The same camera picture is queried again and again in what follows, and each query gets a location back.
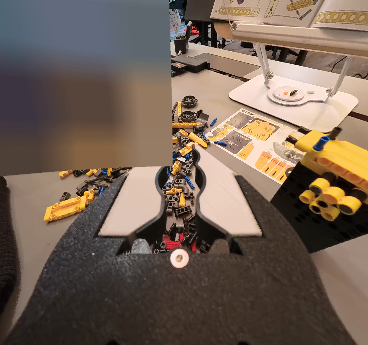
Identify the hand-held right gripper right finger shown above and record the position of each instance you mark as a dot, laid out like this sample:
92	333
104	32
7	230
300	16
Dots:
227	207

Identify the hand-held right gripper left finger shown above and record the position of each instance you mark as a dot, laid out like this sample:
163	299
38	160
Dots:
135	207

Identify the heap of black red pins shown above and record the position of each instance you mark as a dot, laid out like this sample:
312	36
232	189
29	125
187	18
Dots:
169	245

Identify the pile of toy building parts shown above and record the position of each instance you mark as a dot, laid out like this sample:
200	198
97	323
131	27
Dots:
198	139

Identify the yellow grey sticker sheet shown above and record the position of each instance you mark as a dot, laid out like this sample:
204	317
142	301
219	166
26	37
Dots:
244	143

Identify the yellow flat panel piece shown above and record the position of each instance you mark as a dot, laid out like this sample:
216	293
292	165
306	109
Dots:
66	208

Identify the black toy wheels group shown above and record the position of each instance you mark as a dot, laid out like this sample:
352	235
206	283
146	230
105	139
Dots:
188	116

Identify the white book stand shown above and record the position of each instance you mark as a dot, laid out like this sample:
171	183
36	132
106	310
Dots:
253	91

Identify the person's black knit sweater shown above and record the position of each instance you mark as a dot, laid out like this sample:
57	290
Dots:
8	250

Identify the dark table hatch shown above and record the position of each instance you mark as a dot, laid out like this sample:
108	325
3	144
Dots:
230	63

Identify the black dock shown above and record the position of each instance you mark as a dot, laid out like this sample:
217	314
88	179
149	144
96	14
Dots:
192	64

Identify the black charging device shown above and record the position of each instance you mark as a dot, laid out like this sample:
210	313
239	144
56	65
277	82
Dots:
181	45

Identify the instruction booklet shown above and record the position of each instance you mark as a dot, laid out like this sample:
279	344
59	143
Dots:
273	5

